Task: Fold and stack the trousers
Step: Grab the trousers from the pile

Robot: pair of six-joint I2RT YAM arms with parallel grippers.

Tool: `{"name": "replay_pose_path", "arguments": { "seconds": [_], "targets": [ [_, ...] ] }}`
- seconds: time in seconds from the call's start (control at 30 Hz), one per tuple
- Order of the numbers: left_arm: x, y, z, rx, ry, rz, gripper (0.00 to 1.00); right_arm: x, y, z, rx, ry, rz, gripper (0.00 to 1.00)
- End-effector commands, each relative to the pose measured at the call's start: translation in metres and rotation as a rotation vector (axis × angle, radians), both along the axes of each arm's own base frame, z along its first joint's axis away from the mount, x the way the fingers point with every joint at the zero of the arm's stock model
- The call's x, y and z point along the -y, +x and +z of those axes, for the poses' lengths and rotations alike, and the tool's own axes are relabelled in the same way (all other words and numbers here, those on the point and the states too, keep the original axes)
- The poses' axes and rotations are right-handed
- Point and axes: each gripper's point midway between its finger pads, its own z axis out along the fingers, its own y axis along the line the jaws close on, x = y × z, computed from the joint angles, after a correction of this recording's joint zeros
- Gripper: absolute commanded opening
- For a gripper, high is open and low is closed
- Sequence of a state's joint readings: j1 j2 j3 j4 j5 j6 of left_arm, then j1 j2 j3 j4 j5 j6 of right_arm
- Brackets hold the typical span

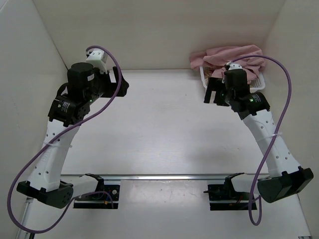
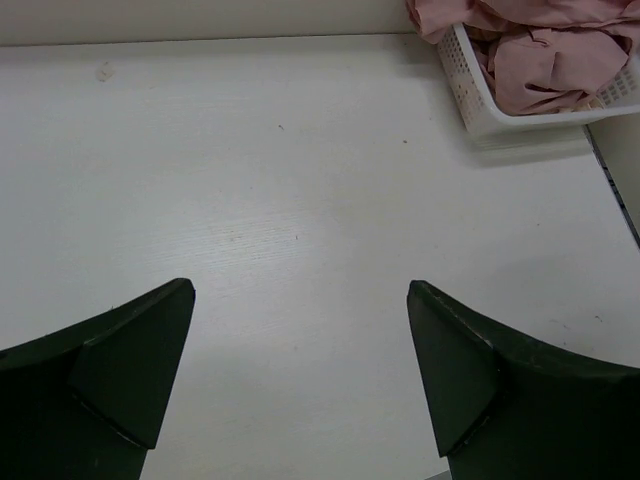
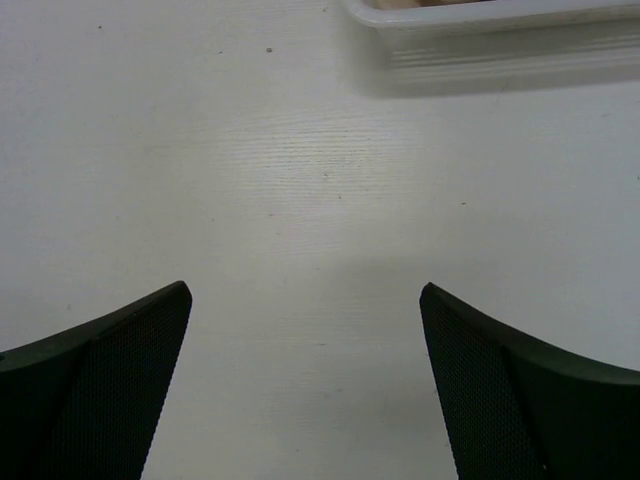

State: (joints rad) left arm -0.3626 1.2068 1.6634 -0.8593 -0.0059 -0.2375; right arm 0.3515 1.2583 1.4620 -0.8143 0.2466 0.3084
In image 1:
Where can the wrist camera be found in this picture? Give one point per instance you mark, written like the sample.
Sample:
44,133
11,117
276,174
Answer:
98,59
232,66

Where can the beige trousers in basket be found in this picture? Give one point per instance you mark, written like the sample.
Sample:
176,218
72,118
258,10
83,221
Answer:
208,73

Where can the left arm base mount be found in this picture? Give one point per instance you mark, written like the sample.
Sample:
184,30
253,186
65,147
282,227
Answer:
105,196

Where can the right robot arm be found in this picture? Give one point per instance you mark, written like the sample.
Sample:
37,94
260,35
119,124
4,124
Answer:
286,176

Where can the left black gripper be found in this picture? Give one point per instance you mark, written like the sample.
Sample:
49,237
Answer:
111,87

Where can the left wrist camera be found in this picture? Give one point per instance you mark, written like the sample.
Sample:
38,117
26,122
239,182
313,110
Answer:
98,59

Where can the white plastic basket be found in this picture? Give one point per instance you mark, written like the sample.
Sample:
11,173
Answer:
256,85

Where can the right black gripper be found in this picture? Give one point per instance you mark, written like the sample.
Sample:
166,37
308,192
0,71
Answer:
214,84

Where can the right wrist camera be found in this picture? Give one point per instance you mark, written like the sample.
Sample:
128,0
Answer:
232,66

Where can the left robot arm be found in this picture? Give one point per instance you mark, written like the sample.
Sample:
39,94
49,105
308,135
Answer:
44,183

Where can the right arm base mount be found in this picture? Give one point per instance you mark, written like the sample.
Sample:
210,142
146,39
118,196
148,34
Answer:
230,193

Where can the pink trousers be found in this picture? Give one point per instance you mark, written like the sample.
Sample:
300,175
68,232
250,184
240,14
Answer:
215,60

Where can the aluminium rail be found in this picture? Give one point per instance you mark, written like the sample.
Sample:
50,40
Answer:
162,177

